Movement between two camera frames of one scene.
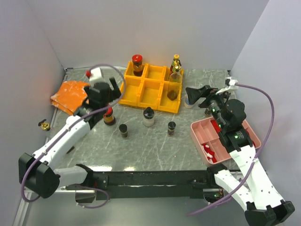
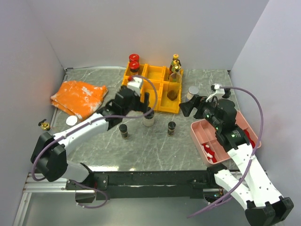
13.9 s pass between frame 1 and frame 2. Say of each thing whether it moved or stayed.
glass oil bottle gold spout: stayed
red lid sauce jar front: moved
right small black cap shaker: stayed
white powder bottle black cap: stayed
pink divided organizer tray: stayed
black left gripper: moved
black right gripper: moved
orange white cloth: stayed
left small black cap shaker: stayed
